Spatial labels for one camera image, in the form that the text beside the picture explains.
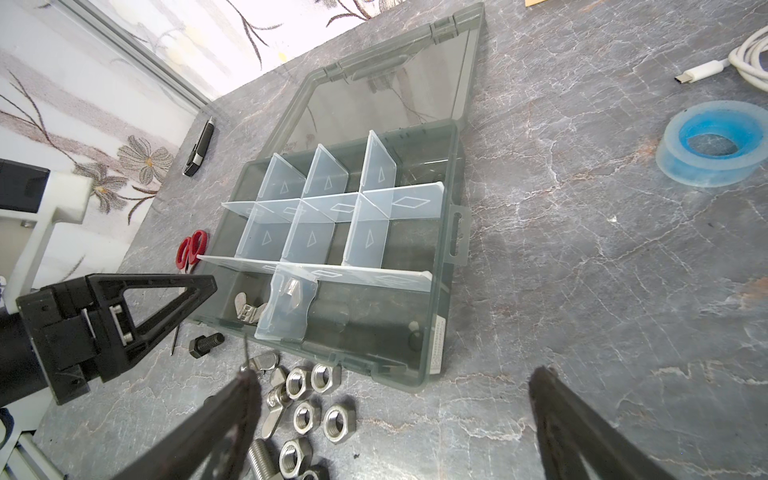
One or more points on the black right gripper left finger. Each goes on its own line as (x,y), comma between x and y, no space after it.
(218,435)

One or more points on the blue tape roll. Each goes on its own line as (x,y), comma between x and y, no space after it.
(714,144)

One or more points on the steel wing nut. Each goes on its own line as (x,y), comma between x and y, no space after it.
(262,362)
(246,312)
(277,401)

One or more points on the steel bolt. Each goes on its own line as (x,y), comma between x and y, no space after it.
(262,464)

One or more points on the black hex bolt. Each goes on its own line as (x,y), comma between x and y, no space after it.
(202,345)

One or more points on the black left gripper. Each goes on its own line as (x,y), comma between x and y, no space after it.
(61,339)

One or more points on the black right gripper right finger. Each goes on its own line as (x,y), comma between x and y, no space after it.
(574,439)

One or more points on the grey plastic organizer box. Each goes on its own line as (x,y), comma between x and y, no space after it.
(349,223)

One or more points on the red handled scissors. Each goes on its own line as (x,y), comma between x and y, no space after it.
(189,250)

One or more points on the steel hex nut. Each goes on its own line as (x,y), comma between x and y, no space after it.
(295,457)
(298,383)
(306,417)
(325,379)
(339,423)

